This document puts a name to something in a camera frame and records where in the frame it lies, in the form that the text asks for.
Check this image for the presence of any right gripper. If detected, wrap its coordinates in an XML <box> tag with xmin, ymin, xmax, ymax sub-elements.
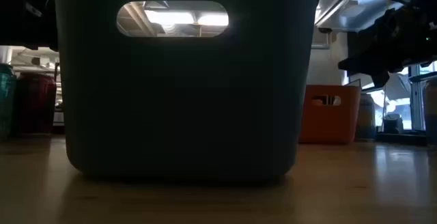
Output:
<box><xmin>337</xmin><ymin>0</ymin><xmax>437</xmax><ymax>89</ymax></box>

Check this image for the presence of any green soda can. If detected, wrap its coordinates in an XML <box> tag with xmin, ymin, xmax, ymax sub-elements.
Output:
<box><xmin>0</xmin><ymin>63</ymin><xmax>17</xmax><ymax>140</ymax></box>

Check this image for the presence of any red soda can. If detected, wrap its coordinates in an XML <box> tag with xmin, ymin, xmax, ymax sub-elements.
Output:
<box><xmin>16</xmin><ymin>72</ymin><xmax>57</xmax><ymax>135</ymax></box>

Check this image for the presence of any dark blue plastic bin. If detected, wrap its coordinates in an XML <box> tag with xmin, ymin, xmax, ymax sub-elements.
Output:
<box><xmin>53</xmin><ymin>0</ymin><xmax>322</xmax><ymax>184</ymax></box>

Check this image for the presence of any grey tilted panel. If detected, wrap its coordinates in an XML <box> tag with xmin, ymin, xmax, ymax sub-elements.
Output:
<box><xmin>385</xmin><ymin>73</ymin><xmax>412</xmax><ymax>100</ymax></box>

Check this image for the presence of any large glass window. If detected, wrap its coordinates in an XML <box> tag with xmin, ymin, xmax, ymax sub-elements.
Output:
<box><xmin>361</xmin><ymin>61</ymin><xmax>437</xmax><ymax>131</ymax></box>

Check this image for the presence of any dark cylindrical container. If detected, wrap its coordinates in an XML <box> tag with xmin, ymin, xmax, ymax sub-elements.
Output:
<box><xmin>382</xmin><ymin>113</ymin><xmax>404</xmax><ymax>135</ymax></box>

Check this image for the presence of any orange plastic bin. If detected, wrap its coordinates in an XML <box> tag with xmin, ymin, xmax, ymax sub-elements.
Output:
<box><xmin>299</xmin><ymin>84</ymin><xmax>362</xmax><ymax>145</ymax></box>

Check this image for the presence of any fluorescent ceiling light panel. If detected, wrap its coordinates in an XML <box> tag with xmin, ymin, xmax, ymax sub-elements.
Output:
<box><xmin>145</xmin><ymin>10</ymin><xmax>195</xmax><ymax>26</ymax></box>
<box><xmin>197</xmin><ymin>12</ymin><xmax>229</xmax><ymax>27</ymax></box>

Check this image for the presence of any white ceiling duct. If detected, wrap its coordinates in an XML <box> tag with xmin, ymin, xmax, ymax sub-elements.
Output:
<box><xmin>313</xmin><ymin>0</ymin><xmax>419</xmax><ymax>33</ymax></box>

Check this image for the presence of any black aluminium table frame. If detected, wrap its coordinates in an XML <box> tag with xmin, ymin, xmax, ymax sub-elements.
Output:
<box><xmin>375</xmin><ymin>132</ymin><xmax>427</xmax><ymax>147</ymax></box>

